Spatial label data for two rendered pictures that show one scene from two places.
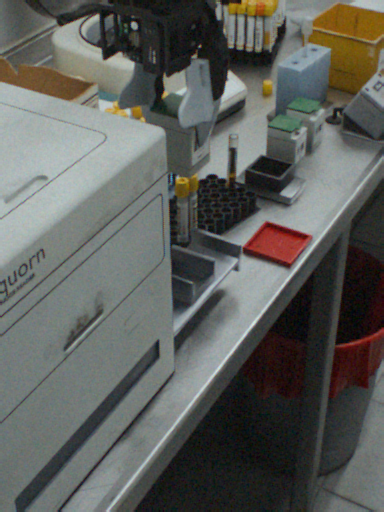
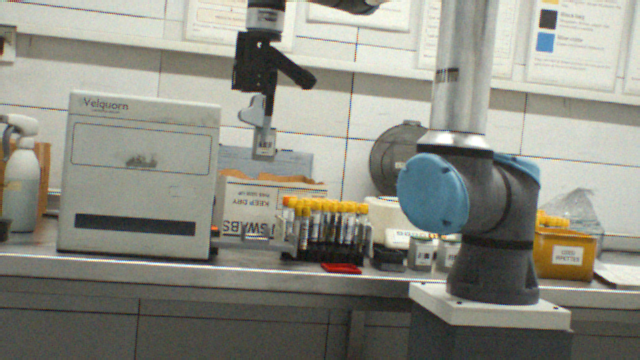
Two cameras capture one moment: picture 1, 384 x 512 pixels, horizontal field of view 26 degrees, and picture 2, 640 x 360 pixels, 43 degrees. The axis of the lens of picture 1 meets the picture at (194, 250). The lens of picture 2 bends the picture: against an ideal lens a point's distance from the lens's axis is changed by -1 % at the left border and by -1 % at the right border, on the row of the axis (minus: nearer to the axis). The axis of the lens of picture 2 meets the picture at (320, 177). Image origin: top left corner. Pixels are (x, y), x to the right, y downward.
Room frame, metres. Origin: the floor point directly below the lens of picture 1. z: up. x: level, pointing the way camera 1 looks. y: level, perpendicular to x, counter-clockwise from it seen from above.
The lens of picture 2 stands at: (-0.28, -1.22, 1.14)
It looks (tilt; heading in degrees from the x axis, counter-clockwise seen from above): 3 degrees down; 47
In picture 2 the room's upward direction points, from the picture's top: 6 degrees clockwise
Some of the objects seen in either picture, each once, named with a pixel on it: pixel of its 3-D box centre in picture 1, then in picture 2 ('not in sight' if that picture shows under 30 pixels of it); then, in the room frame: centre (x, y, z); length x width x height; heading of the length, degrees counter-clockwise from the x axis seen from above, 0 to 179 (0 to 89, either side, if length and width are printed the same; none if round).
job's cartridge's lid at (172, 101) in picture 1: (179, 107); not in sight; (0.73, 0.01, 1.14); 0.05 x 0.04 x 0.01; 58
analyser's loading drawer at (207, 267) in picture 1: (172, 291); (243, 237); (0.71, 0.02, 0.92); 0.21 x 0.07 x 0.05; 149
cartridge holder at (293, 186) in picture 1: (270, 177); (387, 259); (0.99, -0.11, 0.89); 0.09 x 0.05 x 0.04; 59
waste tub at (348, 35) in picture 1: (352, 48); (554, 253); (1.36, -0.28, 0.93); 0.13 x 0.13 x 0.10; 55
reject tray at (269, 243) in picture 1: (277, 243); (340, 268); (0.85, -0.11, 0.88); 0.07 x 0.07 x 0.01; 59
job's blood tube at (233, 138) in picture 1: (231, 168); (359, 238); (0.96, -0.05, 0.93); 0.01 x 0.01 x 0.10; 48
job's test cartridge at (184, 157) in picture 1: (180, 136); (263, 144); (0.73, 0.01, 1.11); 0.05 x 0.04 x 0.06; 58
